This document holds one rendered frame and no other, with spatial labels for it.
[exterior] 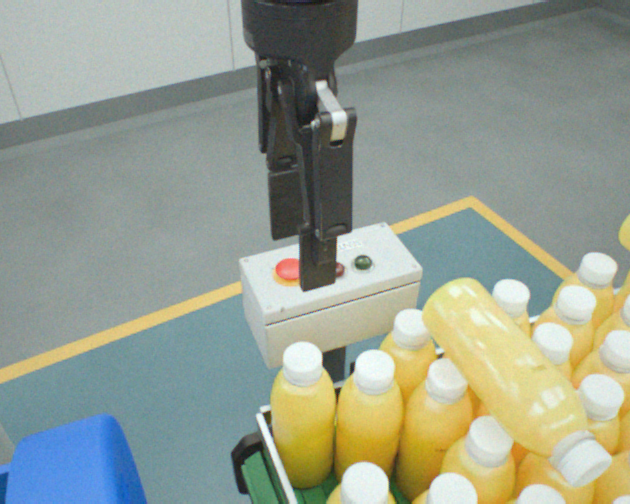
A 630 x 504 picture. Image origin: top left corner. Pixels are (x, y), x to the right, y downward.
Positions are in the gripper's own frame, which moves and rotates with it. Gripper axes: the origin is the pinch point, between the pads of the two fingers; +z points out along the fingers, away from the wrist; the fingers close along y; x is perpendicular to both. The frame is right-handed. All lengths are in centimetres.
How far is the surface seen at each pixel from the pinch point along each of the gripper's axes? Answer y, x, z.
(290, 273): -11.1, 2.9, 15.3
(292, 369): 1.6, -1.7, 15.7
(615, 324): 7.2, 35.6, 18.9
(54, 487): 13.8, -22.0, 3.2
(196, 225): -167, 17, 127
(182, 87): -274, 37, 115
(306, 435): 3.9, -1.2, 24.4
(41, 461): 11.1, -22.8, 4.1
